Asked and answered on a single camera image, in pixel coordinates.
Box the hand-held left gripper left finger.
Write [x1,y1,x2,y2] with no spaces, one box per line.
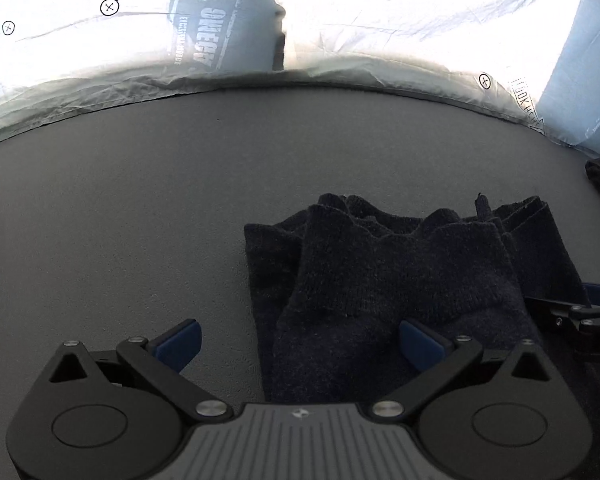
[47,318,233,421]

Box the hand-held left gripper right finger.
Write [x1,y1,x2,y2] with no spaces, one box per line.
[371,320,553,420]

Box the dark navy sweater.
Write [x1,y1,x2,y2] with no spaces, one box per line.
[243,191,597,403]

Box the white carrot-printed plastic sheet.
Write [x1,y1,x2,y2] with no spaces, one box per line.
[0,0,600,157]

